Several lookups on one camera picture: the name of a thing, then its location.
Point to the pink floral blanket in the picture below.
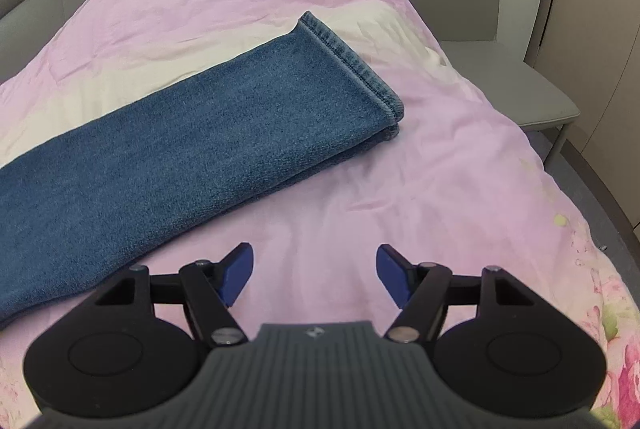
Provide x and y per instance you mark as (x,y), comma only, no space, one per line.
(450,159)

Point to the blue denim pants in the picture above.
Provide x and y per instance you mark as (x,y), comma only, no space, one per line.
(200,149)

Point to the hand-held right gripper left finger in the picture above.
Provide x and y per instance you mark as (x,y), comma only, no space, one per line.
(240,273)

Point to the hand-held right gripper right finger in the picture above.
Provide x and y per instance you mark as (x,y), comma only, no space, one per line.
(391,274)

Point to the beige wardrobe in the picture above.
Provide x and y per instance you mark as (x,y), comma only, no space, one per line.
(600,34)

